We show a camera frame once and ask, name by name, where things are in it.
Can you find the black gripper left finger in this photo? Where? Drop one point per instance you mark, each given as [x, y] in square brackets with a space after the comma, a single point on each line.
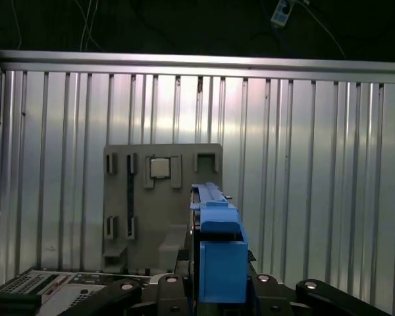
[171, 296]

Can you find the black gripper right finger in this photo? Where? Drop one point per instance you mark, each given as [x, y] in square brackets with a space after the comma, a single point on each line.
[270, 296]

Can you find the hard disk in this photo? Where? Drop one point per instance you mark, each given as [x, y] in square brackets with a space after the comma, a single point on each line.
[222, 270]

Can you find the grey parts rack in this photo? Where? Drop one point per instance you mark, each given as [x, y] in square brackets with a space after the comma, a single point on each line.
[161, 210]

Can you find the open metal PC case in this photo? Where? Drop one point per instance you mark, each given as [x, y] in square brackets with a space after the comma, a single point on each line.
[79, 293]

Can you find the silver CPU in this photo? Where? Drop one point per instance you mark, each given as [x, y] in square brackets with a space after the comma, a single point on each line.
[160, 168]

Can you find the white power strip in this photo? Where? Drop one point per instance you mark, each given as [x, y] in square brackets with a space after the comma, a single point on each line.
[281, 13]

